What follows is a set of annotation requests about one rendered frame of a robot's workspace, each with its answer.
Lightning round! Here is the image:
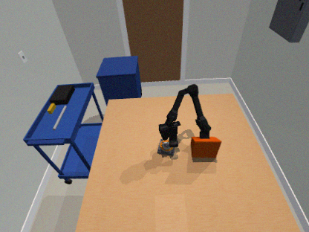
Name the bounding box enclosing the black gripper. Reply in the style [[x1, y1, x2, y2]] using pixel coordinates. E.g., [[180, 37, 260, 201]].
[[169, 131, 178, 147]]

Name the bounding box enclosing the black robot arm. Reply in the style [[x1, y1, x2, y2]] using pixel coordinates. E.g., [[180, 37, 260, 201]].
[[159, 84, 211, 140]]

